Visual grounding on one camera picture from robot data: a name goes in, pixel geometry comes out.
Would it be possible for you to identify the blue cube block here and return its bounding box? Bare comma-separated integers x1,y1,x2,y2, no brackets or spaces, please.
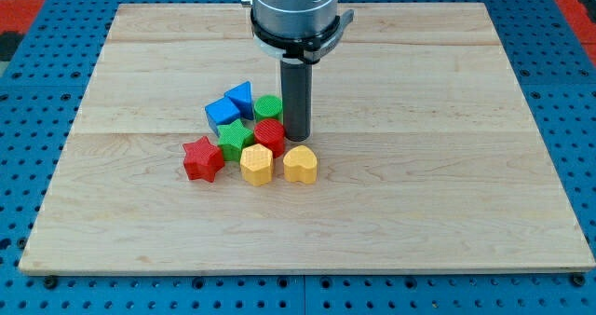
204,97,240,136

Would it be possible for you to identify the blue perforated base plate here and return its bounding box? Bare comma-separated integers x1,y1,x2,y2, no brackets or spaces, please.
1,0,595,314

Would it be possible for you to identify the red cylinder block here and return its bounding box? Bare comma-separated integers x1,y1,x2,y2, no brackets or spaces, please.
253,118,285,158

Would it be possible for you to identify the light wooden board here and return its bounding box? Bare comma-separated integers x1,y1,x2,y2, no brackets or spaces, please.
19,3,595,276

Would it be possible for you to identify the green cylinder block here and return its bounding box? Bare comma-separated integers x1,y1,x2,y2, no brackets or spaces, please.
253,95,283,122

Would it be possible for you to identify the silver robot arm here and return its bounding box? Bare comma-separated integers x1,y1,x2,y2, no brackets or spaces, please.
241,0,354,64

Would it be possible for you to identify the green star block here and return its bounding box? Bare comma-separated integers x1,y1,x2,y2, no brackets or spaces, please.
218,119,254,161

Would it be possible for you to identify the red star block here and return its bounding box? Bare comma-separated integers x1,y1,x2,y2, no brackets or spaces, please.
183,136,224,183

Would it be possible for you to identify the yellow hexagon block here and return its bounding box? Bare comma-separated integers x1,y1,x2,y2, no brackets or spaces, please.
239,144,274,186

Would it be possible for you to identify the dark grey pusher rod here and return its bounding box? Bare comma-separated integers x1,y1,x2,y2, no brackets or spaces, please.
280,62,312,142

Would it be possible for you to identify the blue triangle block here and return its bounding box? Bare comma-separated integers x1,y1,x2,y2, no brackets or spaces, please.
224,81,254,120

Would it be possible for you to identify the yellow heart block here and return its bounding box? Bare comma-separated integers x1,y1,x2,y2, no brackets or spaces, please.
282,145,318,185

